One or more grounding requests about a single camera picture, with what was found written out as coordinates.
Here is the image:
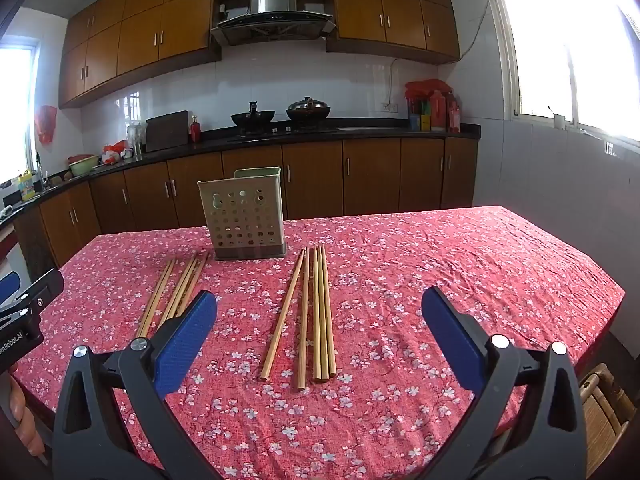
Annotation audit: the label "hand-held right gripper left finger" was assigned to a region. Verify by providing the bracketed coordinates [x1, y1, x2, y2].
[52, 290, 221, 480]

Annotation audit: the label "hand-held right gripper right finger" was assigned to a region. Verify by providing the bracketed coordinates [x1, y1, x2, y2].
[421, 286, 588, 480]

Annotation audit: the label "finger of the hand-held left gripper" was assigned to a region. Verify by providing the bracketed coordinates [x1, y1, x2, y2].
[0, 268, 65, 322]
[0, 272, 22, 309]

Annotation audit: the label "beige perforated chopstick holder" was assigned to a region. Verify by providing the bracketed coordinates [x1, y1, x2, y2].
[197, 166, 287, 261]

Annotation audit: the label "person's left hand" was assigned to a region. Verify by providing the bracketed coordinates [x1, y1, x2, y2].
[4, 374, 47, 458]

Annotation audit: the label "red floral tablecloth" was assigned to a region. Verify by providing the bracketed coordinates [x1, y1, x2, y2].
[10, 205, 628, 480]

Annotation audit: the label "green basin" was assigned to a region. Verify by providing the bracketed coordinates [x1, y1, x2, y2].
[68, 155, 100, 177]

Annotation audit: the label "red and white bag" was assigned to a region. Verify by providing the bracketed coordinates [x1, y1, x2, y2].
[102, 142, 133, 163]

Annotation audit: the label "bamboo chair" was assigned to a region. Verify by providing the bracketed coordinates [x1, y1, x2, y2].
[580, 362, 633, 466]

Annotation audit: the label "clear plastic container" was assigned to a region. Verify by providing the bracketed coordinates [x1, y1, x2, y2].
[127, 122, 146, 156]

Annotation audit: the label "small side window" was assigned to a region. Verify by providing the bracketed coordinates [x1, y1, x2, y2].
[0, 40, 41, 181]

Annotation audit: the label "brown wooden base cabinets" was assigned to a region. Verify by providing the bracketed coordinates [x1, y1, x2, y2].
[12, 137, 478, 268]

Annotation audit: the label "dark wooden cutting board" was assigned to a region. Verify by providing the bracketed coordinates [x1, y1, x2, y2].
[145, 110, 189, 153]

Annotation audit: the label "black kitchen countertop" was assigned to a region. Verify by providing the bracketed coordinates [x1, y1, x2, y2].
[0, 117, 482, 221]

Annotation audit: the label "colourful box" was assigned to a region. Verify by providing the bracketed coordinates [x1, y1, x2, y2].
[407, 100, 432, 132]

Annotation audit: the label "dark red bottle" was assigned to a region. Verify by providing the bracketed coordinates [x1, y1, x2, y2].
[446, 92, 461, 134]

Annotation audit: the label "tall red bottle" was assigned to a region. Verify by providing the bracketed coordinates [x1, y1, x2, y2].
[431, 90, 447, 132]

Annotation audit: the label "black gas stove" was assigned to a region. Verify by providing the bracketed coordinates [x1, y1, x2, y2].
[227, 125, 338, 142]

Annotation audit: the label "black wok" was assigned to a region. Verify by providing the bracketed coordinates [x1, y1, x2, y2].
[230, 101, 276, 128]

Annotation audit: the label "dark pot with lid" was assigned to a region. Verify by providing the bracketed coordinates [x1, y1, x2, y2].
[285, 97, 332, 122]

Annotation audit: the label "large bright window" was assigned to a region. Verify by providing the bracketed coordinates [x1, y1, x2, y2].
[487, 0, 640, 148]

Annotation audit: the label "steel range hood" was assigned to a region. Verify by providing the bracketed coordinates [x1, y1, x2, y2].
[210, 0, 337, 46]

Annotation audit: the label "red plastic bag on wall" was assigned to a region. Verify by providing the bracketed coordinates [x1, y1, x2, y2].
[35, 105, 57, 145]

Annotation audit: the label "thin wall cable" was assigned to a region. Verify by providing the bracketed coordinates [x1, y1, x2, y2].
[387, 10, 493, 106]

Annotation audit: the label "brown wooden wall cabinet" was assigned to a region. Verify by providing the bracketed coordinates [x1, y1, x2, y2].
[326, 0, 461, 65]
[58, 0, 223, 109]

